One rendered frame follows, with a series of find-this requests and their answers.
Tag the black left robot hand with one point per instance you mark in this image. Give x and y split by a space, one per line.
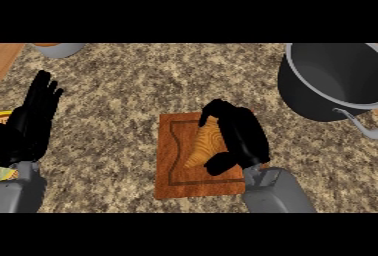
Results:
30 120

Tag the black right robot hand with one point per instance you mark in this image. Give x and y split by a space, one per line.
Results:
244 133

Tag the golden brown croissant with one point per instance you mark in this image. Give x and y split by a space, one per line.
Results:
207 146

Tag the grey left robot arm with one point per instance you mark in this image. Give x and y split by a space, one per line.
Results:
19 188

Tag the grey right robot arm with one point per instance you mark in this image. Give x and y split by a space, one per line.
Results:
275 191

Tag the brown wooden cutting board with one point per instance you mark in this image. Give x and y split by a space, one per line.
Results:
185 160

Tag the pale wooden board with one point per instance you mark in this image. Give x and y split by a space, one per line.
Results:
9 56

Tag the dark grey metal pot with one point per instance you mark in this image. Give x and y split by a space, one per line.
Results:
329 80

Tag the yellow and green object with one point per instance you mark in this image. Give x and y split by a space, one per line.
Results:
6 173

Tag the grey bowl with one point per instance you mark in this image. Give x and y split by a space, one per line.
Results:
58 49

